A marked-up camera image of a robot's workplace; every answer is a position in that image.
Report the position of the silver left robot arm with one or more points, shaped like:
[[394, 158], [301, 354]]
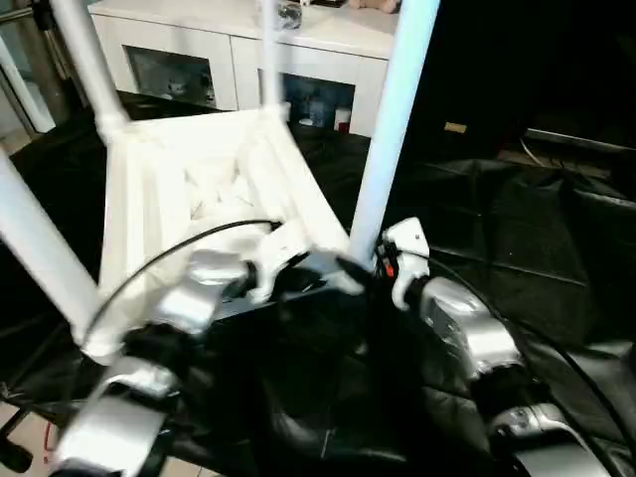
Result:
[[169, 318]]

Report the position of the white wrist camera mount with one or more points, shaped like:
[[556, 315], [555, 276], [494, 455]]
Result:
[[405, 248], [278, 253]]

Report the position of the small yellow label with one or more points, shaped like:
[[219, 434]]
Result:
[[455, 127]]

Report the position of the white plastic table leg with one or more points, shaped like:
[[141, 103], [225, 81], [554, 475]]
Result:
[[89, 60], [271, 60], [393, 109], [40, 248]]

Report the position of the white plastic table top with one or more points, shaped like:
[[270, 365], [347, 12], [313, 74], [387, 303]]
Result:
[[199, 169]]

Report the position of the small white cup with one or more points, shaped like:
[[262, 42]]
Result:
[[343, 118]]

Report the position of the white glass-door cabinet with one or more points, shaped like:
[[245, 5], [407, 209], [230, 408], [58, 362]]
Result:
[[199, 45]]

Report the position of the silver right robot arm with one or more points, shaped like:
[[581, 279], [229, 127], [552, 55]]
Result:
[[467, 333]]

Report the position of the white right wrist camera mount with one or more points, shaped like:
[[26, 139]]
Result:
[[405, 248]]

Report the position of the black metal stand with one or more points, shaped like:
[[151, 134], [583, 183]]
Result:
[[12, 455]]

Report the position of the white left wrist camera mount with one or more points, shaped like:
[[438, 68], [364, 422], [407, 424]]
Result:
[[278, 253]]

